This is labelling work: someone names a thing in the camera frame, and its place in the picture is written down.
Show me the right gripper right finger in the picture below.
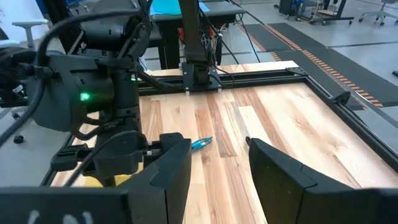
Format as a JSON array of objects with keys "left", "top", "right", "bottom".
[{"left": 248, "top": 138, "right": 398, "bottom": 224}]

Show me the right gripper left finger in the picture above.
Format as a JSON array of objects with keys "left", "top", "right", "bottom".
[{"left": 0, "top": 138, "right": 193, "bottom": 224}]

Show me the yellow plastic tray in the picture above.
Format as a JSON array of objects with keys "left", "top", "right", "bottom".
[{"left": 73, "top": 172, "right": 144, "bottom": 189}]

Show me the black clamp hook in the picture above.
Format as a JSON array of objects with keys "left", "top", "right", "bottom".
[{"left": 329, "top": 91, "right": 352, "bottom": 106}]

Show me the black hazard-striped floor mat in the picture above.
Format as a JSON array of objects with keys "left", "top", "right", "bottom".
[
  {"left": 270, "top": 23, "right": 398, "bottom": 108},
  {"left": 242, "top": 23, "right": 385, "bottom": 110}
]

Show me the white office chair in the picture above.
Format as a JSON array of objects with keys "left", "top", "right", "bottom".
[{"left": 0, "top": 18, "right": 50, "bottom": 51}]

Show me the black workbench cart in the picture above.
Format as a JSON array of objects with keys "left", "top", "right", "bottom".
[{"left": 278, "top": 0, "right": 355, "bottom": 26}]

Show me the grey office chair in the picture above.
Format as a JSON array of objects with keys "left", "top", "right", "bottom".
[{"left": 358, "top": 0, "right": 398, "bottom": 26}]

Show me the black aluminium table frame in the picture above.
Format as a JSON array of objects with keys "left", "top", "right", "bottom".
[{"left": 40, "top": 67, "right": 398, "bottom": 187}]

